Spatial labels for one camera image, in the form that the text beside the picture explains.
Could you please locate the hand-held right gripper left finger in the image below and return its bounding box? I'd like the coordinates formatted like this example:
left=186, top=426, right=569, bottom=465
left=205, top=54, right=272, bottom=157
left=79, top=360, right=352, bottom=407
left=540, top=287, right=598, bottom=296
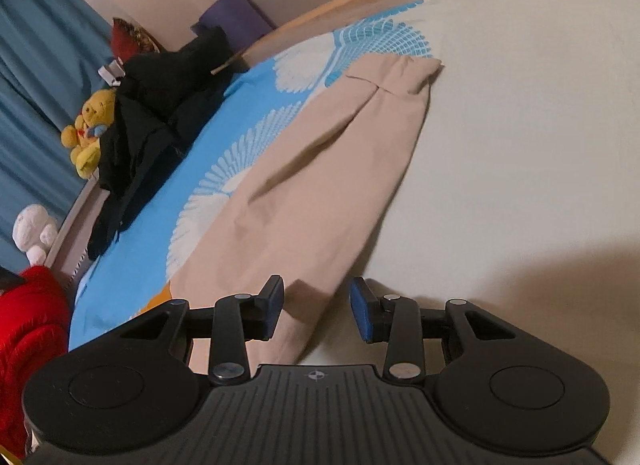
left=120, top=275, right=286, bottom=387

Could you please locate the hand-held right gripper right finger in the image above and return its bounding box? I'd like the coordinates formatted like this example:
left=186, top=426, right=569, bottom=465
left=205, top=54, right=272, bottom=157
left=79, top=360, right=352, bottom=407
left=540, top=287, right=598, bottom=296
left=349, top=276, right=507, bottom=384

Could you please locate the beige garment with yellow trim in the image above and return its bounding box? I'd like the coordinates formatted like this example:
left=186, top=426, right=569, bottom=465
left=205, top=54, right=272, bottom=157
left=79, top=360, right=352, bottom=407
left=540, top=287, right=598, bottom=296
left=135, top=52, right=444, bottom=364

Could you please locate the black clothes pile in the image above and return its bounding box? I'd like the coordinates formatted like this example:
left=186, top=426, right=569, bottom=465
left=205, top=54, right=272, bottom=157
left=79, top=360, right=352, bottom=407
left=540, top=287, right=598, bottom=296
left=87, top=25, right=251, bottom=261

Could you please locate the blue patterned bed sheet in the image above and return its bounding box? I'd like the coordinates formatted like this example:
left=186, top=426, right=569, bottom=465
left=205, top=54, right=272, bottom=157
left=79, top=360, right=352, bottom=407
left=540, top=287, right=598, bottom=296
left=67, top=0, right=640, bottom=465

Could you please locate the yellow plush toy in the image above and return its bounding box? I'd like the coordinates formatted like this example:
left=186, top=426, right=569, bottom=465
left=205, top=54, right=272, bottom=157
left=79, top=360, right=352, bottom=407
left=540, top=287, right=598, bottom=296
left=61, top=115, right=109, bottom=180
left=81, top=89, right=117, bottom=130

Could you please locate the red folded blanket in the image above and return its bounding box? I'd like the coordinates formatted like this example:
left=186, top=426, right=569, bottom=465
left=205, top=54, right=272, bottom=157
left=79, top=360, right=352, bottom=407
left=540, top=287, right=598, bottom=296
left=0, top=266, right=72, bottom=460

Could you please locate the white plush toy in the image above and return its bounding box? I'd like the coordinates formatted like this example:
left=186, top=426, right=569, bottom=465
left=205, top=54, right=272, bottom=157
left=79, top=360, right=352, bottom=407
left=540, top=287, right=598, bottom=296
left=11, top=204, right=60, bottom=267

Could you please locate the small white plastic object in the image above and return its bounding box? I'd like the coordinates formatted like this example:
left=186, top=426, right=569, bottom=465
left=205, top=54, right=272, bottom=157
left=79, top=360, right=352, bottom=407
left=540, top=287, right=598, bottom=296
left=98, top=60, right=125, bottom=84

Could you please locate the dark red owl cushion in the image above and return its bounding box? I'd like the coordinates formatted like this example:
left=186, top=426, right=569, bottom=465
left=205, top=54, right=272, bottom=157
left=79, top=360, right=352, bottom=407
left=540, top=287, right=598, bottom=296
left=110, top=17, right=162, bottom=62

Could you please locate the blue curtain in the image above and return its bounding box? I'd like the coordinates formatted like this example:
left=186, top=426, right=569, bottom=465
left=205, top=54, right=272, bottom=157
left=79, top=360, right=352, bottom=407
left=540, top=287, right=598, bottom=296
left=0, top=0, right=117, bottom=276

